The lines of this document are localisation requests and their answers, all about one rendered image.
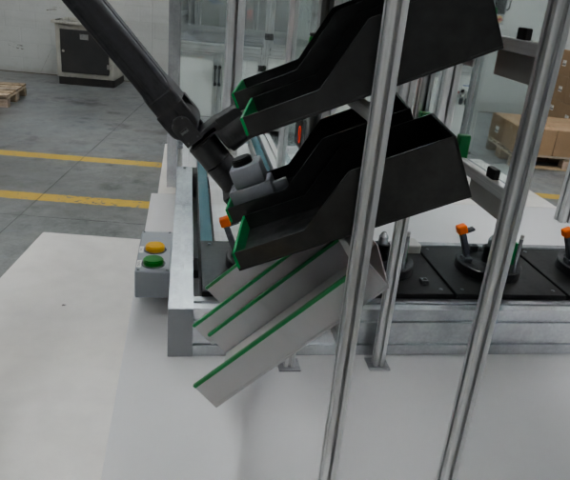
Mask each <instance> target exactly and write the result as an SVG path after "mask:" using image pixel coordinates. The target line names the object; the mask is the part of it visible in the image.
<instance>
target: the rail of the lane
mask: <svg viewBox="0 0 570 480"><path fill-rule="evenodd" d="M194 278H198V258H193V167H186V168H185V169H184V167H177V176H176V191H175V205H174V220H173V247H172V262H171V276H170V290H169V306H168V355H167V356H168V357H177V356H193V279H194Z"/></svg>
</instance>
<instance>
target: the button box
mask: <svg viewBox="0 0 570 480"><path fill-rule="evenodd" d="M154 241H155V242H161V243H163V244H164V245H165V250H164V251H162V252H158V253H153V252H148V251H146V244H148V243H149V242H154ZM172 247H173V233H172V232H170V231H169V232H162V231H142V234H141V239H140V245H139V250H138V254H137V260H136V265H135V270H134V296H135V297H154V298H169V290H170V276H171V262H172ZM148 255H159V256H161V257H162V258H163V259H164V263H163V265H162V266H160V267H156V268H151V267H147V266H145V265H144V264H143V259H144V258H145V257H146V256H148Z"/></svg>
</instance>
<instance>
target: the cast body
mask: <svg viewBox="0 0 570 480"><path fill-rule="evenodd" d="M230 175H231V178H232V180H233V183H234V184H233V185H232V188H231V191H230V197H231V199H232V202H233V204H234V206H236V205H239V204H242V203H245V202H248V201H251V200H254V199H256V198H259V197H262V196H265V195H268V194H271V193H274V192H277V191H280V190H284V189H286V188H287V187H288V185H289V183H288V180H287V178H286V176H285V177H282V178H279V179H276V180H274V177H273V174H272V173H271V172H268V173H267V170H266V168H265V165H264V163H263V160H262V158H261V156H260V155H258V156H255V157H252V156H251V155H250V154H249V153H246V154H242V155H239V156H237V157H236V158H234V159H233V160H232V167H231V170H230Z"/></svg>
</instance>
